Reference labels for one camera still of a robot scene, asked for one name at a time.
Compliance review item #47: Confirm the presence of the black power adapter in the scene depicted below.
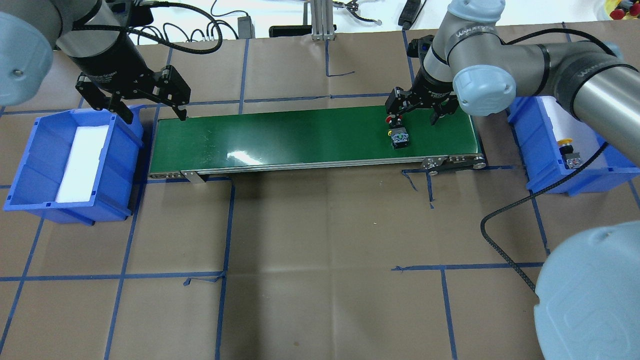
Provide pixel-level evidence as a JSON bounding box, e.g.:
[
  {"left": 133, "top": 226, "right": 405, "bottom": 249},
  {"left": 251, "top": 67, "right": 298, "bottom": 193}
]
[{"left": 237, "top": 15, "right": 256, "bottom": 39}]

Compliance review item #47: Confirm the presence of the right blue plastic bin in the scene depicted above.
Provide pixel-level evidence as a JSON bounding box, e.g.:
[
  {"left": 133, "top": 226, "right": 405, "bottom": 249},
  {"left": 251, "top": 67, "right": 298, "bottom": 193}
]
[{"left": 508, "top": 96, "right": 639, "bottom": 196}]

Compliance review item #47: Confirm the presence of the blue plastic bin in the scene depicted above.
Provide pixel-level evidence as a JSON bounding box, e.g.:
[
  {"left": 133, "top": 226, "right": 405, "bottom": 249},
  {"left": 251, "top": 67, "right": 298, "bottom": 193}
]
[
  {"left": 508, "top": 96, "right": 639, "bottom": 196},
  {"left": 3, "top": 105, "right": 144, "bottom": 226}
]

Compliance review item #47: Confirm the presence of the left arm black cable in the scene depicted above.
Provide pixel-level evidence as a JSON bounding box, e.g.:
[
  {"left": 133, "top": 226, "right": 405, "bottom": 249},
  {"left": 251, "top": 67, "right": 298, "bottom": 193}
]
[{"left": 75, "top": 2, "right": 224, "bottom": 55}]

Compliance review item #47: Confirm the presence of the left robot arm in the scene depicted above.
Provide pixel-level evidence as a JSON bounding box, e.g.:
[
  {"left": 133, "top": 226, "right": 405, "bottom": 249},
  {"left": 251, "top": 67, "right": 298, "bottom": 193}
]
[{"left": 0, "top": 0, "right": 191, "bottom": 124}]

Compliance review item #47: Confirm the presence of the red mushroom push button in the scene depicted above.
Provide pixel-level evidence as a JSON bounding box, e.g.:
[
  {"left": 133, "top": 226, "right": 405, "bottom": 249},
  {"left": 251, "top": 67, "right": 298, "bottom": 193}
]
[{"left": 385, "top": 115, "right": 410, "bottom": 150}]

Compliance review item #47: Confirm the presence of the green conveyor belt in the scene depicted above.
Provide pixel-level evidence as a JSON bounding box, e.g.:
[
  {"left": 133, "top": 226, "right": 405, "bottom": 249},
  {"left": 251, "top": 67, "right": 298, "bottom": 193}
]
[{"left": 148, "top": 105, "right": 489, "bottom": 179}]

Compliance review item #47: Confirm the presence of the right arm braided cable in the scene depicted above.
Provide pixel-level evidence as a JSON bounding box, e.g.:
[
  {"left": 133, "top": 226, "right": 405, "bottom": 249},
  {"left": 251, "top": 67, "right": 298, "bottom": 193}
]
[{"left": 480, "top": 27, "right": 621, "bottom": 301}]

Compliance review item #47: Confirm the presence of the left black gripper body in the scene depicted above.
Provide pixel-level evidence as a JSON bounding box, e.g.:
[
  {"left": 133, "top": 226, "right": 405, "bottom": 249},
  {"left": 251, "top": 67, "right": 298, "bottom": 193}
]
[{"left": 60, "top": 10, "right": 160, "bottom": 106}]

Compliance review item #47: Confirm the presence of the yellow mushroom push button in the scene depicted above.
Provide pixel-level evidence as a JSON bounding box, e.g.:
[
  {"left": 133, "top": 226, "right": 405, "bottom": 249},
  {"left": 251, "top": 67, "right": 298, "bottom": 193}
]
[{"left": 557, "top": 137, "right": 583, "bottom": 170}]

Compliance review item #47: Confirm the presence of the left blue plastic bin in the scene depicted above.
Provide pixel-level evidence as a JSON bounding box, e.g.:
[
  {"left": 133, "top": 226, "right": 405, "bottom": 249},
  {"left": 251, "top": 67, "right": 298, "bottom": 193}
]
[{"left": 3, "top": 105, "right": 144, "bottom": 226}]

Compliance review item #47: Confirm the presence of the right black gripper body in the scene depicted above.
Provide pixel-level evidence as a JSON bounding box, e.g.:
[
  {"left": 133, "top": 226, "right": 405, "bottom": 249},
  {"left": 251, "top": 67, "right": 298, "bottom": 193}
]
[{"left": 410, "top": 57, "right": 460, "bottom": 109}]

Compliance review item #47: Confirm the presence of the aluminium frame post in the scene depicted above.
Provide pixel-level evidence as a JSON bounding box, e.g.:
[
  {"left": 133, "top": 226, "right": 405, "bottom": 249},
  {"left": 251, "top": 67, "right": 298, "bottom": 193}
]
[{"left": 309, "top": 0, "right": 336, "bottom": 41}]

